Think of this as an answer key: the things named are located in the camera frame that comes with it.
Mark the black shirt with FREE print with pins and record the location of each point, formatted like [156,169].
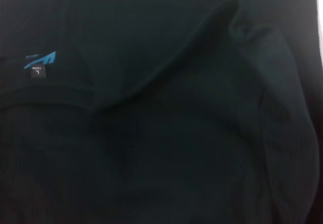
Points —
[161,103]

